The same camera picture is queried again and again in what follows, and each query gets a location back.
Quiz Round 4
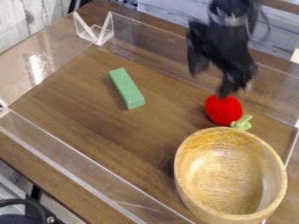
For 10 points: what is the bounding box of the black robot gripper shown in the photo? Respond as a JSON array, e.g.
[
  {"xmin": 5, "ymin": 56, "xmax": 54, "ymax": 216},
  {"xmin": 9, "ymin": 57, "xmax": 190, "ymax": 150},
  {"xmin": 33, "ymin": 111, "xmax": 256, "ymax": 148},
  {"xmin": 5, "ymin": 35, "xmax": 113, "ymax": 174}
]
[{"xmin": 186, "ymin": 12, "xmax": 258, "ymax": 98}]

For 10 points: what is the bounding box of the black cable and mount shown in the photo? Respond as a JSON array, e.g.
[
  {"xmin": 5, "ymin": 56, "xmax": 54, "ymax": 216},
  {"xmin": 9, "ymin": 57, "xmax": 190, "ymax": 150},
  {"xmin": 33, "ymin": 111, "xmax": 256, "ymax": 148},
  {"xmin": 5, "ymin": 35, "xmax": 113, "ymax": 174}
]
[{"xmin": 0, "ymin": 197, "xmax": 67, "ymax": 224}]

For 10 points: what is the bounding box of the clear acrylic corner bracket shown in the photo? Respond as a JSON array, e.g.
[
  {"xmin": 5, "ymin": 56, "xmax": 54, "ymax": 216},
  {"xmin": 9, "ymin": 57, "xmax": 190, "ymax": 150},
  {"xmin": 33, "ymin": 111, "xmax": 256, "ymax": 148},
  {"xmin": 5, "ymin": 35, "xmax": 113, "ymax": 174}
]
[{"xmin": 73, "ymin": 11, "xmax": 115, "ymax": 46}]

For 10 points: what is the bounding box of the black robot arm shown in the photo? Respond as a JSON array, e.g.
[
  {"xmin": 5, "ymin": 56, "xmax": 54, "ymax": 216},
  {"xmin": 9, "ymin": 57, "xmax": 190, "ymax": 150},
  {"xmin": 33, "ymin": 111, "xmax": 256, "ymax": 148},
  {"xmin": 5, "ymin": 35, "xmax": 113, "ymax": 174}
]
[{"xmin": 186, "ymin": 0, "xmax": 264, "ymax": 98}]

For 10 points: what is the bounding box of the green rectangular block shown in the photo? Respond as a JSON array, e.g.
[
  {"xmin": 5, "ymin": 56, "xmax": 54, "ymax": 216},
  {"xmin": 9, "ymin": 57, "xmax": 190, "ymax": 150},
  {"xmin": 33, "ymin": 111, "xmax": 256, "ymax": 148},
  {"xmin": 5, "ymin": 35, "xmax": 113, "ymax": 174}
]
[{"xmin": 109, "ymin": 67, "xmax": 146, "ymax": 109}]

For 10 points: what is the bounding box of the wooden bowl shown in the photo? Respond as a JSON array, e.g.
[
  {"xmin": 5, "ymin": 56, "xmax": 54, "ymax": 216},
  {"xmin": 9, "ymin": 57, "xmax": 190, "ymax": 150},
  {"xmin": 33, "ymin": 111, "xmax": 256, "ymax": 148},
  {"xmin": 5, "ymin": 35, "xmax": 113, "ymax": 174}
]
[{"xmin": 174, "ymin": 127, "xmax": 288, "ymax": 224}]

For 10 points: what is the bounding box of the clear acrylic tray wall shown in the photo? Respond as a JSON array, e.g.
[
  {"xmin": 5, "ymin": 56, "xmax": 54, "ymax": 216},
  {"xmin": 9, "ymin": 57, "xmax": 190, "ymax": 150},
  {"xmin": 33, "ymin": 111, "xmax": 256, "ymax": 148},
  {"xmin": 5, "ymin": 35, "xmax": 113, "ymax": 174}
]
[{"xmin": 0, "ymin": 10, "xmax": 299, "ymax": 224}]

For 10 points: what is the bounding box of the red plush strawberry toy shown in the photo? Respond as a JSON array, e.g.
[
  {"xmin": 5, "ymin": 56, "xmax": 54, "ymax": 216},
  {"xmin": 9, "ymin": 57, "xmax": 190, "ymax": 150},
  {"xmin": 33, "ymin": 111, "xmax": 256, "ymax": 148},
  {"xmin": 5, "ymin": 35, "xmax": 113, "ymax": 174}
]
[{"xmin": 205, "ymin": 94, "xmax": 253, "ymax": 130}]

